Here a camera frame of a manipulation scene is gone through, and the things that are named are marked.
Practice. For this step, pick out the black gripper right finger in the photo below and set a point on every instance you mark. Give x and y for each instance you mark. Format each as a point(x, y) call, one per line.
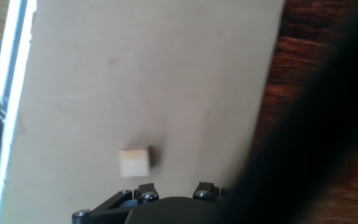
point(204, 193)

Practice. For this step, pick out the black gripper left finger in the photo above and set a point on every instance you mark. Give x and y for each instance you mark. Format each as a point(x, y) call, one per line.
point(101, 216)

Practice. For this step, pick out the small wooden cube block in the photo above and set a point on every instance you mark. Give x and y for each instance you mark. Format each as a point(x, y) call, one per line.
point(134, 163)

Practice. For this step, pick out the brown cardboard sheet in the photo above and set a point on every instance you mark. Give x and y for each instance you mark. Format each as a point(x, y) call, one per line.
point(135, 77)

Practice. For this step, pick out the dark red wooden board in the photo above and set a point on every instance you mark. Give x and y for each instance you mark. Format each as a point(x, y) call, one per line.
point(297, 46)

